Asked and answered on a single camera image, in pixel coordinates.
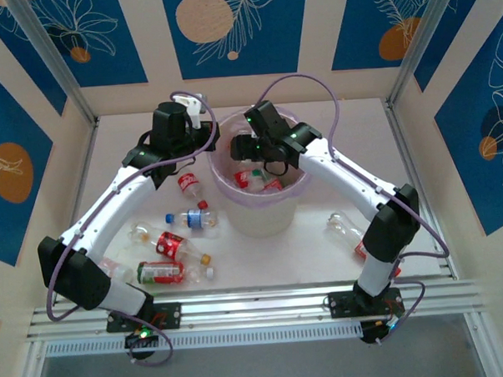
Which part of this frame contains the white round waste bin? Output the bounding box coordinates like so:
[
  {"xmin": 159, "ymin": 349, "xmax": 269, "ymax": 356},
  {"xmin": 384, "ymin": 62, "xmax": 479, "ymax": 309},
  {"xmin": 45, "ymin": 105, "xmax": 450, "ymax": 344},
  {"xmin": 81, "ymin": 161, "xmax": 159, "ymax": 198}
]
[{"xmin": 206, "ymin": 108, "xmax": 311, "ymax": 241}]

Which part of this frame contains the orange cap red label bottle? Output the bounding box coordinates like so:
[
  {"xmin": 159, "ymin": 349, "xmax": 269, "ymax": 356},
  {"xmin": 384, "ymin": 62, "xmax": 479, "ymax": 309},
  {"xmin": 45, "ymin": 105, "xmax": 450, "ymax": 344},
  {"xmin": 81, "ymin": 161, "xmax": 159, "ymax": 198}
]
[{"xmin": 129, "ymin": 218, "xmax": 213, "ymax": 269}]

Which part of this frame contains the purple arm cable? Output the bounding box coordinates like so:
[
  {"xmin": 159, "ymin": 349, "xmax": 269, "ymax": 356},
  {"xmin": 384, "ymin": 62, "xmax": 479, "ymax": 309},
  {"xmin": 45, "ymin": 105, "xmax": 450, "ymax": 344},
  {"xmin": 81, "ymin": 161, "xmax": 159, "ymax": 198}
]
[
  {"xmin": 36, "ymin": 88, "xmax": 227, "ymax": 372},
  {"xmin": 254, "ymin": 67, "xmax": 455, "ymax": 351}
]

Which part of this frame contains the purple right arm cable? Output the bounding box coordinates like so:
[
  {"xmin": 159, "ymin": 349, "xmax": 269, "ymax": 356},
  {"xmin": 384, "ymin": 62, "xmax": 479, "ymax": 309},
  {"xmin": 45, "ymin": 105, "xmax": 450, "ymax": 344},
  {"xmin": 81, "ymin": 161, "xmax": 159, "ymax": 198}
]
[{"xmin": 254, "ymin": 67, "xmax": 455, "ymax": 351}]

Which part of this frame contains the black controller board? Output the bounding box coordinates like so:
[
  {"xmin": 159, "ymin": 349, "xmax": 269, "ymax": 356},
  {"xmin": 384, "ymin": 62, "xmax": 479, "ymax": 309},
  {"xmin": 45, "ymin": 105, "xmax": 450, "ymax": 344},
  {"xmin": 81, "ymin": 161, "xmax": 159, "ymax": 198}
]
[
  {"xmin": 123, "ymin": 329, "xmax": 160, "ymax": 362},
  {"xmin": 360, "ymin": 318, "xmax": 400, "ymax": 346}
]

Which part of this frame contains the clear curvy red label bottle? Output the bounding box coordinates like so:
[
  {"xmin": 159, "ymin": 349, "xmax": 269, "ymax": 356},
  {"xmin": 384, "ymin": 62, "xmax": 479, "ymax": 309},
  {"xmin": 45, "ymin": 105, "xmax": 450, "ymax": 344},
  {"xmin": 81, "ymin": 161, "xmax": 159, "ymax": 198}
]
[{"xmin": 326, "ymin": 209, "xmax": 369, "ymax": 261}]

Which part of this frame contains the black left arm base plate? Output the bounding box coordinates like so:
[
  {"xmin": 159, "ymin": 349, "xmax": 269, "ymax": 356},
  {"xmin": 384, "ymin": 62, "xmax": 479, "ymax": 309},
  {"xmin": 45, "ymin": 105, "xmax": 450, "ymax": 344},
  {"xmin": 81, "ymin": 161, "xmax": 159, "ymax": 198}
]
[{"xmin": 104, "ymin": 302, "xmax": 184, "ymax": 334}]

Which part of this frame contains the blue label clear bottle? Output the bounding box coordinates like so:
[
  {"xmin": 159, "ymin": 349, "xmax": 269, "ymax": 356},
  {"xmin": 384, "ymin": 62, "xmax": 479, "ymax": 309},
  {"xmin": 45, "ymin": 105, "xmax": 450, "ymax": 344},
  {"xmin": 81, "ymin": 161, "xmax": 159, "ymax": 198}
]
[{"xmin": 163, "ymin": 206, "xmax": 219, "ymax": 232}]

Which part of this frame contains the green cap clear bottle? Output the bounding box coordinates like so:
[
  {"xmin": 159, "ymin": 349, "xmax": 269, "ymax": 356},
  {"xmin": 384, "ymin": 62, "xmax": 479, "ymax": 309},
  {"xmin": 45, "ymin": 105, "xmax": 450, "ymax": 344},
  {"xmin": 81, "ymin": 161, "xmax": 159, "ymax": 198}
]
[{"xmin": 249, "ymin": 167, "xmax": 273, "ymax": 189}]

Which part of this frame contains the purple plastic bin liner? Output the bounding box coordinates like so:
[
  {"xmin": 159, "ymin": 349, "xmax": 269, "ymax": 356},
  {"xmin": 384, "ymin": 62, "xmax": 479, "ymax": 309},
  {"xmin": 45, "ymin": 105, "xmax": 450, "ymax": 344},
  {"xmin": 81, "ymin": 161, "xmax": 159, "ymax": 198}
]
[{"xmin": 206, "ymin": 108, "xmax": 311, "ymax": 210}]

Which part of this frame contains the white slotted cable duct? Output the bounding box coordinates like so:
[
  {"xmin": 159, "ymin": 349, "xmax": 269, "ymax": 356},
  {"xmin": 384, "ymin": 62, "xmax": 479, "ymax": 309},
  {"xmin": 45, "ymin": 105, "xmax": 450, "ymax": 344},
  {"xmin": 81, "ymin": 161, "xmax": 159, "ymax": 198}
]
[{"xmin": 43, "ymin": 319, "xmax": 364, "ymax": 358}]

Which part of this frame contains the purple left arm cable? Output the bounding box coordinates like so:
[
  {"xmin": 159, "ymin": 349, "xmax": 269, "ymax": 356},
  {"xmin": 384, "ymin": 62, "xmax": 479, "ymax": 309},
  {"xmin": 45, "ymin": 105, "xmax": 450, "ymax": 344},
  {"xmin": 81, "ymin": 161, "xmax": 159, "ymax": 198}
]
[{"xmin": 36, "ymin": 88, "xmax": 227, "ymax": 372}]

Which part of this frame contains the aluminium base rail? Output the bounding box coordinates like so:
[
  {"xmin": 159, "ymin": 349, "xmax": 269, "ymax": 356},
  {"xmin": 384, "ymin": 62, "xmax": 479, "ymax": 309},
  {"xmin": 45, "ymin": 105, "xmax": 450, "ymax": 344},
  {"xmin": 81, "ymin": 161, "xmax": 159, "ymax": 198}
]
[{"xmin": 24, "ymin": 276, "xmax": 488, "ymax": 341}]

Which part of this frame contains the aluminium corner post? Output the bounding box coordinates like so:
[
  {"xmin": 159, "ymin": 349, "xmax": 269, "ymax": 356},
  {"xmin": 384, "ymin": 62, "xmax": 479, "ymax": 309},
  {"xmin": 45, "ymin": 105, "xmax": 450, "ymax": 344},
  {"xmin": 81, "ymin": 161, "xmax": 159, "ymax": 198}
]
[
  {"xmin": 380, "ymin": 0, "xmax": 470, "ymax": 104},
  {"xmin": 7, "ymin": 0, "xmax": 99, "ymax": 128}
]

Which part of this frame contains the small red label cola bottle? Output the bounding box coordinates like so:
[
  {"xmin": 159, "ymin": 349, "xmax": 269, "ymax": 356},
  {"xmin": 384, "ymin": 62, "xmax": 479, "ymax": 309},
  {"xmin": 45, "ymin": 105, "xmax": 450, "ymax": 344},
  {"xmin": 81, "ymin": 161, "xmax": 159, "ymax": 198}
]
[{"xmin": 177, "ymin": 171, "xmax": 210, "ymax": 212}]

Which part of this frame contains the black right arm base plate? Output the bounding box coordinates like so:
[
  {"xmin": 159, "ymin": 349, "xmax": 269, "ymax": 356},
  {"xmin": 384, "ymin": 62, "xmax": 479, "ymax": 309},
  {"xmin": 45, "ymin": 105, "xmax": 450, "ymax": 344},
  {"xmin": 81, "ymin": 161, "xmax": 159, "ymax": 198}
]
[{"xmin": 325, "ymin": 287, "xmax": 406, "ymax": 319}]

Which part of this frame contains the red green label bottle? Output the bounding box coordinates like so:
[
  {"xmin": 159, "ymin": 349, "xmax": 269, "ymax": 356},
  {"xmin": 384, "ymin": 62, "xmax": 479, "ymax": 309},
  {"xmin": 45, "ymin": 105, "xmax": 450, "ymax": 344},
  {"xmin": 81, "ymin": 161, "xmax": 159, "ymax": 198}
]
[{"xmin": 136, "ymin": 259, "xmax": 217, "ymax": 287}]

